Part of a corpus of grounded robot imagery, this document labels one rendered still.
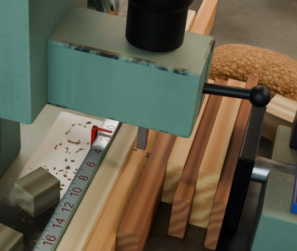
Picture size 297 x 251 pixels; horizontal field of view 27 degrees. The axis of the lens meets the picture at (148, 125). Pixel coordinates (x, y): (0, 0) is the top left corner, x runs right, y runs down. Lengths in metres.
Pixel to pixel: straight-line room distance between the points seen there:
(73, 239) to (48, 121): 0.38
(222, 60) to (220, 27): 2.06
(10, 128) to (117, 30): 0.26
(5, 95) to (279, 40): 2.38
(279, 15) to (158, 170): 2.52
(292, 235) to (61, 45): 0.26
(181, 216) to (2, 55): 0.22
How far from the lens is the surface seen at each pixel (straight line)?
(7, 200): 0.77
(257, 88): 0.55
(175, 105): 0.54
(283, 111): 0.73
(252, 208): 0.65
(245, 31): 2.89
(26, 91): 0.54
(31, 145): 0.85
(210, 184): 0.58
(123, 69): 0.53
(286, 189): 0.59
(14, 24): 0.51
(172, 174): 0.61
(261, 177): 0.61
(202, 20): 0.88
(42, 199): 0.74
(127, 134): 0.63
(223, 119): 0.64
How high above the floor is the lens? 1.35
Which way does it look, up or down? 38 degrees down
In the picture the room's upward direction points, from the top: 7 degrees clockwise
